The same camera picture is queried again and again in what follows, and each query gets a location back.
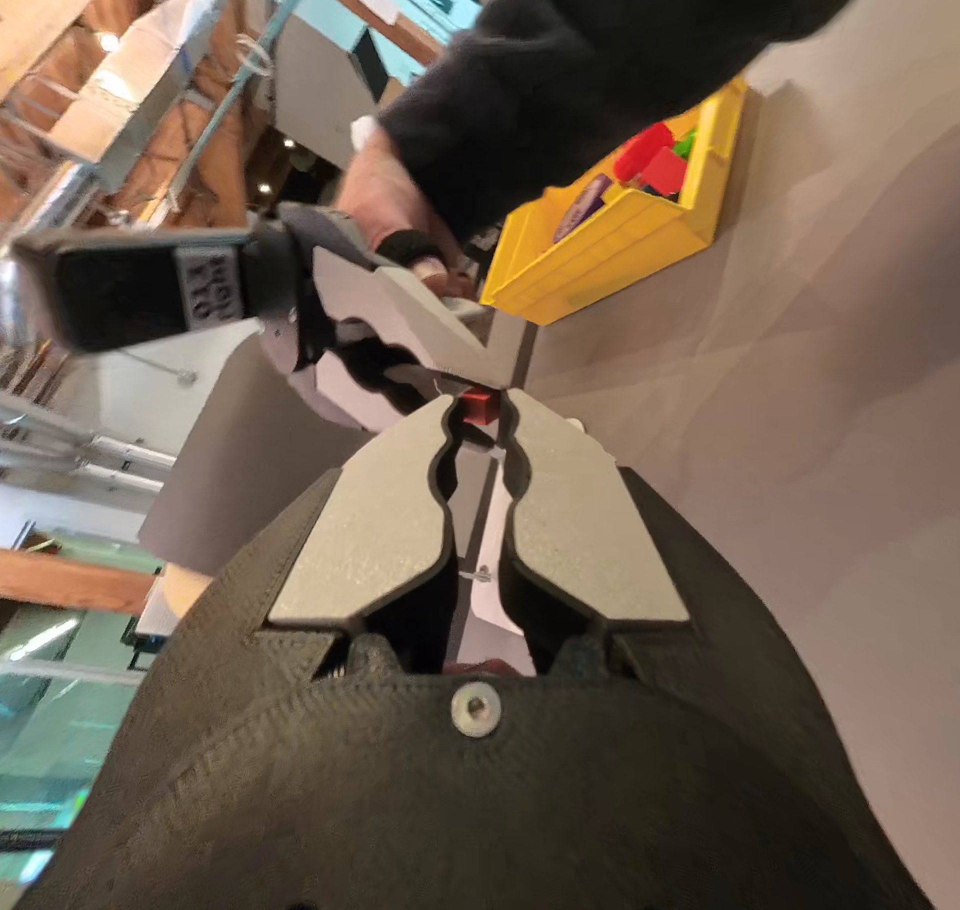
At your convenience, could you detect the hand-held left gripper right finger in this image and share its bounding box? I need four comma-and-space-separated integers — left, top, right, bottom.
500, 390, 691, 629

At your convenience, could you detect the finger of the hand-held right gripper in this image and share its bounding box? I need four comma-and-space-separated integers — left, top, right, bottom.
312, 349, 438, 434
312, 243, 499, 389

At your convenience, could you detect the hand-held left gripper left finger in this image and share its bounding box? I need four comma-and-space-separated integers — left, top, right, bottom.
267, 396, 456, 629

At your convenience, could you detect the small orange block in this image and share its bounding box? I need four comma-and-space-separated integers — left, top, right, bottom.
458, 388, 502, 433

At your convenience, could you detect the yellow plastic bin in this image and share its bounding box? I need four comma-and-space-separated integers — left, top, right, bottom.
480, 78, 750, 328

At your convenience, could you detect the person's right forearm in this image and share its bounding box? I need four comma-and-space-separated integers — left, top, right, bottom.
375, 0, 901, 247

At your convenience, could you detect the person's right hand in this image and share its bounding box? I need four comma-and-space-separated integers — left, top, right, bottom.
339, 123, 484, 299

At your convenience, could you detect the purple tape roll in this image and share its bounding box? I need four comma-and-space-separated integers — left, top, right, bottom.
552, 174, 616, 245

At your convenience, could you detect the wooden beam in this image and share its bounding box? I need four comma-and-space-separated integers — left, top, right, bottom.
0, 547, 162, 616

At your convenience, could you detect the small red toy brick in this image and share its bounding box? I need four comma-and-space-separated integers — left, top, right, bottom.
612, 121, 694, 202

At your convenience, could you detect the silver ventilation duct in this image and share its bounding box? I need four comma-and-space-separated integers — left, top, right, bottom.
0, 0, 259, 344

